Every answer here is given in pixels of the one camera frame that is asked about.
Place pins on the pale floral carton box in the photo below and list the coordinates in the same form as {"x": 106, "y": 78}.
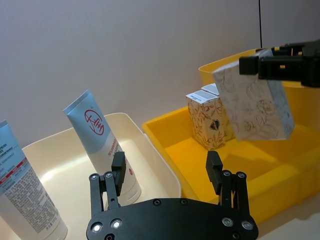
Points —
{"x": 252, "y": 105}

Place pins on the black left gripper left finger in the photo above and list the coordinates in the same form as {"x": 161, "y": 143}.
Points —
{"x": 117, "y": 180}

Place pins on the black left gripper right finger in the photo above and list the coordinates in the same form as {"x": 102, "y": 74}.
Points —
{"x": 232, "y": 190}

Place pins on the cream orange floral carton box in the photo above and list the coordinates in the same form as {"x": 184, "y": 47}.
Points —
{"x": 211, "y": 88}
{"x": 207, "y": 125}

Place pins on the cream plastic tray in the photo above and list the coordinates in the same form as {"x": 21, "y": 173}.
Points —
{"x": 75, "y": 160}

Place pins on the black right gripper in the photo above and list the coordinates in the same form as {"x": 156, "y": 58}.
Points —
{"x": 312, "y": 65}

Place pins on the blue white tube red emblem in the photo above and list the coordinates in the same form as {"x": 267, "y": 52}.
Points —
{"x": 100, "y": 140}

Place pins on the blue white tube small print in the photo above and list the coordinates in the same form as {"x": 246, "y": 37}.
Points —
{"x": 22, "y": 195}

